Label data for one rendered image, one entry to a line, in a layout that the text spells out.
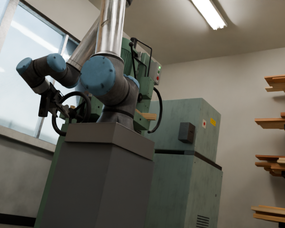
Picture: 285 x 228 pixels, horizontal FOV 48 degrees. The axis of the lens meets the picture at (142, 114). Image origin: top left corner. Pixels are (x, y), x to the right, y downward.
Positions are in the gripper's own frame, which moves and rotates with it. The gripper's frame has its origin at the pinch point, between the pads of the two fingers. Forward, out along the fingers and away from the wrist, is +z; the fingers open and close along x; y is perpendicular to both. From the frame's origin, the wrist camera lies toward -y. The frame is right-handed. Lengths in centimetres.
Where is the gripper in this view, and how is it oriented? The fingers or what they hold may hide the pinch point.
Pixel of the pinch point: (61, 117)
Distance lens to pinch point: 177.9
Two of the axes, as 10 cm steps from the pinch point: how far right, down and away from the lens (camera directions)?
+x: -8.7, -0.2, 4.8
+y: 3.3, -7.6, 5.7
